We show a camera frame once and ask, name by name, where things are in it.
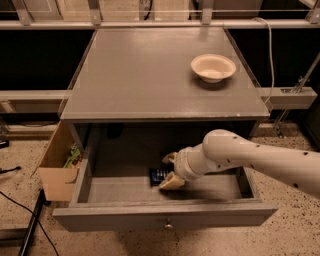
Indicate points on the blue rxbar blueberry wrapper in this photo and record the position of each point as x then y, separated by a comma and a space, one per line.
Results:
156, 176

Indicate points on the white paper bowl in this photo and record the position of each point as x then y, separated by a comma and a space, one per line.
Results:
213, 68

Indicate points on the black metal floor bar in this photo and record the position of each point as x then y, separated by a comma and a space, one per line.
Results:
28, 237

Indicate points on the brown cardboard box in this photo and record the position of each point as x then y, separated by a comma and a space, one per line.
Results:
58, 181

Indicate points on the metal railing frame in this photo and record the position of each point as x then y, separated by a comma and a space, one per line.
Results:
97, 14

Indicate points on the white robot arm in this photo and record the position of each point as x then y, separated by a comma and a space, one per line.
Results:
222, 150

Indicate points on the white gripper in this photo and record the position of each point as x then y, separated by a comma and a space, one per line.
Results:
182, 165

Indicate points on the green snack bag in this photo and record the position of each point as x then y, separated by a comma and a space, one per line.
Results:
73, 158

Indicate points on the grey wooden cabinet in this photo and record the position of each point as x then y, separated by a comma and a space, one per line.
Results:
143, 76

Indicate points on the grey open top drawer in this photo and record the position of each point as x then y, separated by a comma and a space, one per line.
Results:
113, 191

